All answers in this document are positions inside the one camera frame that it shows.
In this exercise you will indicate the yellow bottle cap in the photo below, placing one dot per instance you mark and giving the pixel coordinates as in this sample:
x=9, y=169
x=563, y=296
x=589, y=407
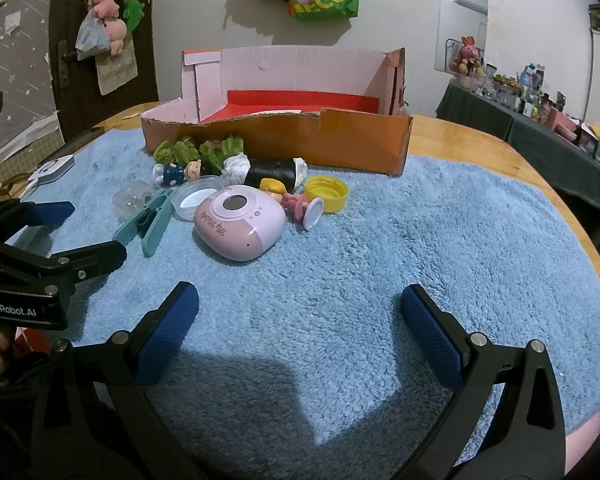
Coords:
x=330, y=192

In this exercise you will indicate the dark cloth covered side table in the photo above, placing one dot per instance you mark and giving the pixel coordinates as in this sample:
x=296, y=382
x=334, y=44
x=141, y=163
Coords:
x=555, y=150

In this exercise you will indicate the clear round lid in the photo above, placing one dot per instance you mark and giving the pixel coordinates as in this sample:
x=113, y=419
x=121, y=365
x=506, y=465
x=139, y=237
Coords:
x=192, y=200

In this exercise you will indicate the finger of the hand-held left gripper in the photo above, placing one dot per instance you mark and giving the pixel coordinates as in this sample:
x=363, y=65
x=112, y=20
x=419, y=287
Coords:
x=95, y=257
x=52, y=213

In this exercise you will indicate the clear plastic bag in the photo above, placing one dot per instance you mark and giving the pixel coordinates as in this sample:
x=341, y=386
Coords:
x=91, y=37

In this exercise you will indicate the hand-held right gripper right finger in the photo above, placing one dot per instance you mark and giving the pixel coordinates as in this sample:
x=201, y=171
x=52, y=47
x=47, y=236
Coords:
x=432, y=340

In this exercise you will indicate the row of small figurines and boxes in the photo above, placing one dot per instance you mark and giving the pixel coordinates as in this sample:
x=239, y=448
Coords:
x=540, y=95

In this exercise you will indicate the small clear plastic case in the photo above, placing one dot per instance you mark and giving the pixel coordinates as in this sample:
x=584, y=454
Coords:
x=130, y=197

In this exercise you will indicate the dark-haired boy figurine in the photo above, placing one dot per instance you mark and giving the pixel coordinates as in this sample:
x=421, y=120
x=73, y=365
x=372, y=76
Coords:
x=172, y=174

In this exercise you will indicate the white and blue small device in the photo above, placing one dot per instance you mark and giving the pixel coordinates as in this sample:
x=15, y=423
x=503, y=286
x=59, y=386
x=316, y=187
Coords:
x=55, y=169

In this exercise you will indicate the pink rabbit plush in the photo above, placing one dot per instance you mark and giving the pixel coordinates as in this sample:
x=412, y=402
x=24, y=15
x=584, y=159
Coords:
x=466, y=55

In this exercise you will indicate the teal clip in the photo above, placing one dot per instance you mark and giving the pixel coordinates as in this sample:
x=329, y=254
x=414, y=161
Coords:
x=155, y=225

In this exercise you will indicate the plush toys on door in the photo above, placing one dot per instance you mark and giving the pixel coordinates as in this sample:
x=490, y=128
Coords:
x=70, y=0

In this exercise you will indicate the black roll with white paper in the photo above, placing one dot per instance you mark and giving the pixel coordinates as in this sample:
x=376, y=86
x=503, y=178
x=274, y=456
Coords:
x=272, y=172

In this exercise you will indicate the cardboard box with red bottom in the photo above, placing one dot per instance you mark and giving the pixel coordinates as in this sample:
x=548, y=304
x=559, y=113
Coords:
x=330, y=140

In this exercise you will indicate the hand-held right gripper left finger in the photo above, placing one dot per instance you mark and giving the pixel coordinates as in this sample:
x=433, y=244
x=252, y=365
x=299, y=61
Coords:
x=170, y=330

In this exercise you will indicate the pink toy camera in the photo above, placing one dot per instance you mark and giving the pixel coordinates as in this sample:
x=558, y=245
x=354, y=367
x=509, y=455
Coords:
x=240, y=232

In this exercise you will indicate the green grid cutting mat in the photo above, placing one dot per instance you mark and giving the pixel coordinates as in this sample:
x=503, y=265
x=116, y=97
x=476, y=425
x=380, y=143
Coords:
x=35, y=145

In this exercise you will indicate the green toy lettuce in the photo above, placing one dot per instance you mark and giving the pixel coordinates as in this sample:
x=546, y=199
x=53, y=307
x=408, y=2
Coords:
x=220, y=150
x=177, y=151

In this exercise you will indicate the blue fluffy mat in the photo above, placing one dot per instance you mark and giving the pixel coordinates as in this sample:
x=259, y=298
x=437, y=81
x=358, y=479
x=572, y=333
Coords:
x=330, y=260

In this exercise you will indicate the green plush toy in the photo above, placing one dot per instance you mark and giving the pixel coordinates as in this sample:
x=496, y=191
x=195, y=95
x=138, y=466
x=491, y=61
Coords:
x=132, y=12

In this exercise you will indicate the small paper scrap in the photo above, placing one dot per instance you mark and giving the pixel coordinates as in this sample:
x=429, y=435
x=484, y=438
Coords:
x=130, y=115

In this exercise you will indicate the peach plush toy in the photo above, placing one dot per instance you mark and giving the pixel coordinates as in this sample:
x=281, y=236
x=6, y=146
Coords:
x=114, y=35

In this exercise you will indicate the pink plush toy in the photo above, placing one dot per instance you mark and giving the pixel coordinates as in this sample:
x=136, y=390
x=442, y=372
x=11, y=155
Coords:
x=105, y=2

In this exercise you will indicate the blonde figurine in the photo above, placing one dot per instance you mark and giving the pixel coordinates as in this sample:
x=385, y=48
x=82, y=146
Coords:
x=292, y=205

